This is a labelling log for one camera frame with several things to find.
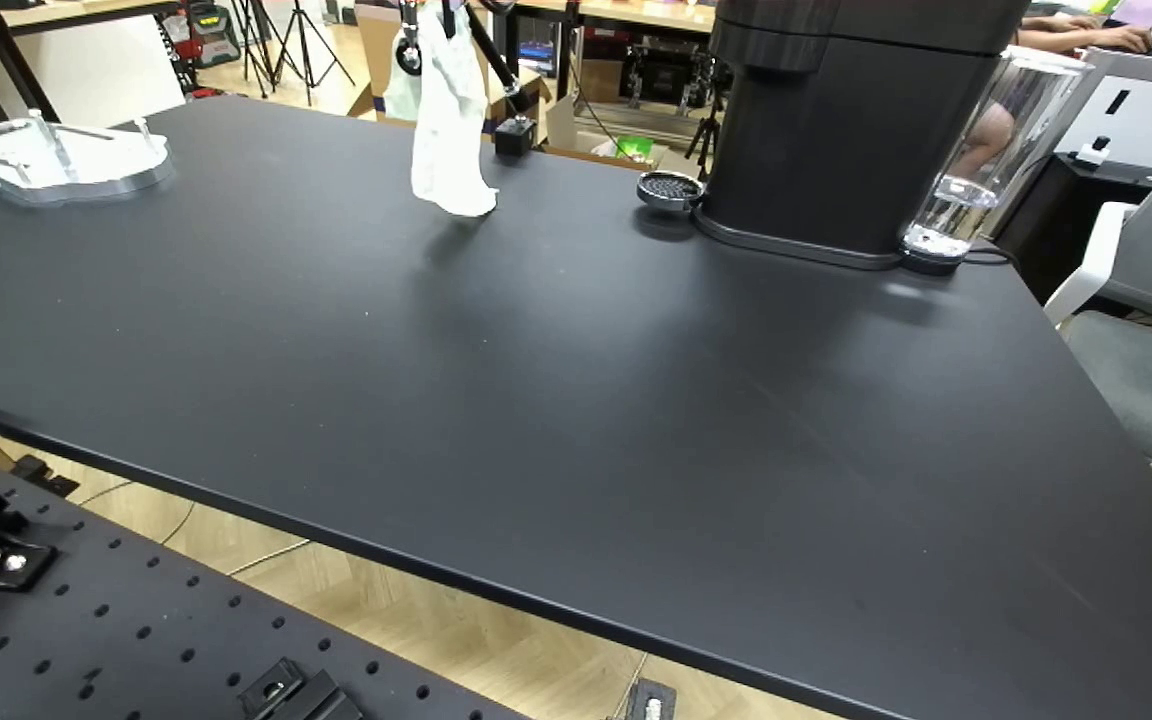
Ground black camera tripod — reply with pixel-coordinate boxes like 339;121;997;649
243;0;361;110

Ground clear glass cup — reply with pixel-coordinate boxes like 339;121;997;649
896;45;1093;265

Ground black mounting bracket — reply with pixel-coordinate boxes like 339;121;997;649
231;653;378;720

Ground person forearm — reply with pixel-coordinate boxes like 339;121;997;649
1015;9;1152;61

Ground black coffee machine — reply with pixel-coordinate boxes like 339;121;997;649
706;0;1037;272

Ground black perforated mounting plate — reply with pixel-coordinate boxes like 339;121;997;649
0;450;530;720

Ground green object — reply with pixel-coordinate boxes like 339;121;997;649
614;128;662;167

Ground wooden desk with black legs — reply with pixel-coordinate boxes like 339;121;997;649
0;0;190;128

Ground cardboard box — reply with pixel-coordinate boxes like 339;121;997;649
483;73;563;153

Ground white chair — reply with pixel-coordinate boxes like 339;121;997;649
23;11;193;132

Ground white cabinet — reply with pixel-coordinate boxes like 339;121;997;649
1051;49;1152;177

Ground clear plastic tray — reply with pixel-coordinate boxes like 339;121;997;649
0;110;177;205

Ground black round lid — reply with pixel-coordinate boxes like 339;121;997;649
632;167;711;219

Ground white device with black ring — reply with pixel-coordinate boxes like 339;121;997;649
378;0;428;128

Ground small black tripod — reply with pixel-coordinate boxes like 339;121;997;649
686;56;737;181

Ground small black box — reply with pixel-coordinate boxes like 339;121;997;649
489;111;541;163

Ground white cloth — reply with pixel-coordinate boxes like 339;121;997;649
407;0;503;226

